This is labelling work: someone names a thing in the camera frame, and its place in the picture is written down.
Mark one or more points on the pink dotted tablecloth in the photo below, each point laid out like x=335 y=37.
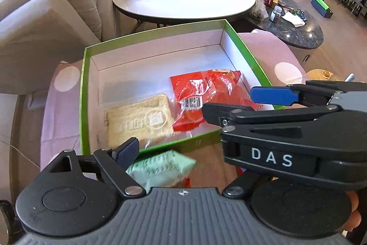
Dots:
x=258 y=41

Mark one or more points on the round wooden stool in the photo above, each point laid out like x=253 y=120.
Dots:
x=318 y=75

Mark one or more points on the red snack packet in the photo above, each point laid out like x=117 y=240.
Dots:
x=195 y=90

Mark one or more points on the white paper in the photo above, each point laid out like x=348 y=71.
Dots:
x=294 y=19

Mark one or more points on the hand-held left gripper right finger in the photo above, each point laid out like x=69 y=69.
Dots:
x=233 y=190

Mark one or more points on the glass jar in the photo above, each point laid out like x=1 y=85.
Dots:
x=275 y=14

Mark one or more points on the beige sofa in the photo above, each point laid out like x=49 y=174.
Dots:
x=43 y=18

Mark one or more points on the plastic bag with dark contents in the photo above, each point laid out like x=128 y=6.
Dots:
x=258 y=5

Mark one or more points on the dark marble table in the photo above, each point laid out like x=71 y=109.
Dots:
x=301 y=35

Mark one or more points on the beige toast packet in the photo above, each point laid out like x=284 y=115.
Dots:
x=137 y=118

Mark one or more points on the person's right hand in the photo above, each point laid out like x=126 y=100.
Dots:
x=355 y=202

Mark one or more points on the green and blue box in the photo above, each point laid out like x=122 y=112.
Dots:
x=321 y=5

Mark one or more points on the light green snack packet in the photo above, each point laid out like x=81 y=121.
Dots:
x=160 y=167

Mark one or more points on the green cardboard box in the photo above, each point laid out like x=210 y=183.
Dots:
x=143 y=67

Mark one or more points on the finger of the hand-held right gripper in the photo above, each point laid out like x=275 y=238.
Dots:
x=272 y=95
x=229 y=113

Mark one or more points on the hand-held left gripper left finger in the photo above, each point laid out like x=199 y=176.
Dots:
x=127 y=149

